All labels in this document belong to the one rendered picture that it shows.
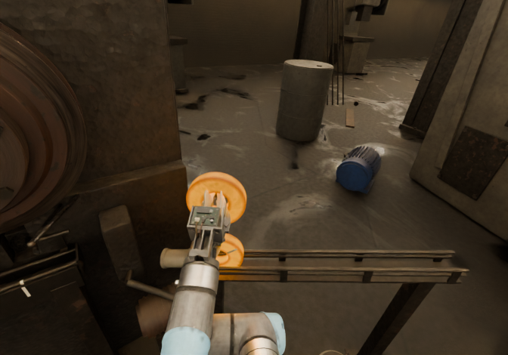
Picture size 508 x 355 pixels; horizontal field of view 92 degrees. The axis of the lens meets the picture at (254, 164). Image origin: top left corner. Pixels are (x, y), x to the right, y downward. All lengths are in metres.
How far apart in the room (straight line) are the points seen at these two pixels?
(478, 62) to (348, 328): 2.05
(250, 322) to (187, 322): 0.15
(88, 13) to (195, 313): 0.68
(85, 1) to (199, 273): 0.64
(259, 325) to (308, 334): 0.94
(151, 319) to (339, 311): 1.01
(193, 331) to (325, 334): 1.12
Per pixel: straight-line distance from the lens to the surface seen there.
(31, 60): 0.63
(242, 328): 0.58
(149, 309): 0.95
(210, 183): 0.62
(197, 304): 0.48
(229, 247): 0.75
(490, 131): 2.53
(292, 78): 2.97
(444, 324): 1.85
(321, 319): 1.56
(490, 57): 2.56
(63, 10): 0.77
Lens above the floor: 1.34
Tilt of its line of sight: 32 degrees down
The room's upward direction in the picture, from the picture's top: 4 degrees clockwise
